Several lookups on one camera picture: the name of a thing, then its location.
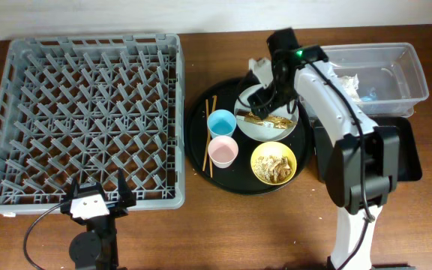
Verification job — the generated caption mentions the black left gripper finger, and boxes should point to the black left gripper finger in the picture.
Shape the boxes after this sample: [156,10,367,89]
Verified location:
[67,179,79,201]
[118,168,137,208]

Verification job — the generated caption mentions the gold snack wrapper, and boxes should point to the gold snack wrapper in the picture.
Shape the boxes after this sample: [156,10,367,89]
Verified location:
[236,110,296,129]

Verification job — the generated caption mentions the yellow bowl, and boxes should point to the yellow bowl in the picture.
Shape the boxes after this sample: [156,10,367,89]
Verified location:
[250,142,298,186]

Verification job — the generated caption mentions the pink plastic cup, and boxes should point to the pink plastic cup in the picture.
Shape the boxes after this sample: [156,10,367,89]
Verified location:
[208,136,239,169]

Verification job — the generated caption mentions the food scraps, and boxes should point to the food scraps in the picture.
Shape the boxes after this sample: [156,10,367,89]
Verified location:
[253,155,293,184]

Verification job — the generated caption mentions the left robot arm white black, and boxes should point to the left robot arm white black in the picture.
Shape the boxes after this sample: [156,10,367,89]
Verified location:
[60,169,136,269]

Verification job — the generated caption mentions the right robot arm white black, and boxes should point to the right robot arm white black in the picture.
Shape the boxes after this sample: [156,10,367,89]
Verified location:
[246,28,400,269]

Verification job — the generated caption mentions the grey plastic dishwasher rack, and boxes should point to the grey plastic dishwasher rack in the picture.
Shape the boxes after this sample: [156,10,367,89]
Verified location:
[0,34,185,216]

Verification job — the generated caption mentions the clear plastic waste bin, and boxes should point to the clear plastic waste bin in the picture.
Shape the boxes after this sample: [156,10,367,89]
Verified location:
[322,43,429,117]

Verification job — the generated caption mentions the grey round plate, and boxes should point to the grey round plate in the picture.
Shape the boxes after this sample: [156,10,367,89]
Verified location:
[234,100,299,142]

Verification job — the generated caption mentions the blue plastic cup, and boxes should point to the blue plastic cup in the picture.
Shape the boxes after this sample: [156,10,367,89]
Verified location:
[207,109,237,138]

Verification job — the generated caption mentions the right wooden chopstick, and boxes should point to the right wooden chopstick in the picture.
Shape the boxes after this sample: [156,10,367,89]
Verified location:
[206,94,218,179]

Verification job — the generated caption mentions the wooden chopstick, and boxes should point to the wooden chopstick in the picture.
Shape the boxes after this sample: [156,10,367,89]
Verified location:
[206,94,218,179]
[202,98,210,173]

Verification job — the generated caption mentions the left wooden chopstick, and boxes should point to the left wooden chopstick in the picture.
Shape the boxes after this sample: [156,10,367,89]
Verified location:
[202,98,210,173]

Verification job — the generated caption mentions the round black tray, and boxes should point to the round black tray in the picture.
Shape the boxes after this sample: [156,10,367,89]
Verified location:
[184,77,314,195]

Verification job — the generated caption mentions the crumpled white paper napkin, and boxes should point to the crumpled white paper napkin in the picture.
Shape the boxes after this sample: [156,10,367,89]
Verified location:
[338,74,361,102]

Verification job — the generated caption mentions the blue plastic scrap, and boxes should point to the blue plastic scrap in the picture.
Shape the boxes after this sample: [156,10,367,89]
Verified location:
[360,88,378,102]

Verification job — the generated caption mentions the black rectangular tray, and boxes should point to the black rectangular tray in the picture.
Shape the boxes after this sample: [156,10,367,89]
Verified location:
[311,116,424,184]

